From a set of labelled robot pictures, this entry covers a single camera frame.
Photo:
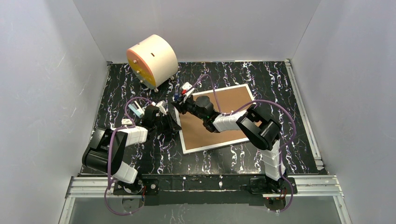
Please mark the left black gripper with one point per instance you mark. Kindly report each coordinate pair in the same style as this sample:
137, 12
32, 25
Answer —
166, 118

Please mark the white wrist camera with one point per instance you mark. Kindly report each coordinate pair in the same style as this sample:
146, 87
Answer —
163, 106
186, 91

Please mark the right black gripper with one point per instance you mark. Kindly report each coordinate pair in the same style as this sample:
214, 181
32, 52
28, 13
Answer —
183, 103

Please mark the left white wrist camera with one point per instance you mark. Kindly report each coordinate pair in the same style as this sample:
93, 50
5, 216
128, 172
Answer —
163, 106

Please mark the light blue stapler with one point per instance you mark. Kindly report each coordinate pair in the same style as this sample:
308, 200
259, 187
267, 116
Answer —
136, 109

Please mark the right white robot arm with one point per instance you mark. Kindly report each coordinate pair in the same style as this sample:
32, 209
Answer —
262, 132

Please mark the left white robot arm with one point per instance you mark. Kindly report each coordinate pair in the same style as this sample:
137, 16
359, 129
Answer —
105, 151

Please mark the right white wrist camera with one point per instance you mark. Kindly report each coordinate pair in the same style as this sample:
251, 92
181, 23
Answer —
186, 91

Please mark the cylindrical beige drawer cabinet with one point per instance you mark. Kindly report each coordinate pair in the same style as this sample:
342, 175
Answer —
153, 61

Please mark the white picture frame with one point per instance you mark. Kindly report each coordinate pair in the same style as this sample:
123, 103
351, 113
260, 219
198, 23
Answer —
196, 138

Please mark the white staple box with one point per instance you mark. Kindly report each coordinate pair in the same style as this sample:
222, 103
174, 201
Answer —
126, 122

